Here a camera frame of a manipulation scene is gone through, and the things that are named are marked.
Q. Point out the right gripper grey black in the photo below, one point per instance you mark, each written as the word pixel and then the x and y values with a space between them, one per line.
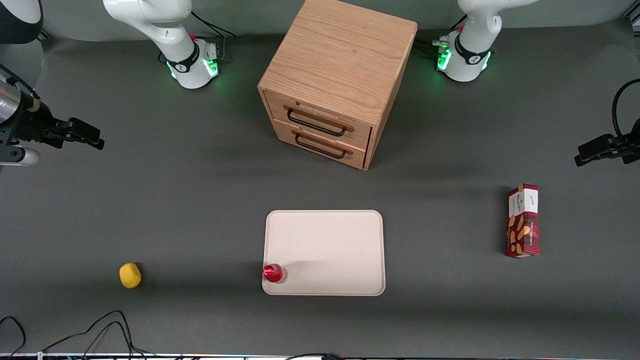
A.
pixel 34 126

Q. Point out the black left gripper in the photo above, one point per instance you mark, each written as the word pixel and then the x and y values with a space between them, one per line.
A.
pixel 621 145

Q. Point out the wooden drawer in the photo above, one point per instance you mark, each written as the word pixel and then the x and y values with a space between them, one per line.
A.
pixel 357 156
pixel 360 135

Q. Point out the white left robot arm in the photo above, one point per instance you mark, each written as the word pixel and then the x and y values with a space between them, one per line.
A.
pixel 470 55

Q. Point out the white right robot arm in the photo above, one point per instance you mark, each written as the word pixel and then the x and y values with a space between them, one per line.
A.
pixel 150 20

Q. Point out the wooden drawer cabinet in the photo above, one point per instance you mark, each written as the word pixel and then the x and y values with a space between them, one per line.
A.
pixel 340 55

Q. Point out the red plaid shortbread box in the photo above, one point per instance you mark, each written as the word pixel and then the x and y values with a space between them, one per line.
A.
pixel 524 225

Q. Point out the yellow lemon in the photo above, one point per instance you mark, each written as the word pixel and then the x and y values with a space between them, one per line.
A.
pixel 130 276

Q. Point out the red capped small bottle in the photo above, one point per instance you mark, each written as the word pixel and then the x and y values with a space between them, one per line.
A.
pixel 272 273

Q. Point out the cream plastic tray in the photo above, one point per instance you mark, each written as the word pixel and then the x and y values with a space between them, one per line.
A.
pixel 330 250

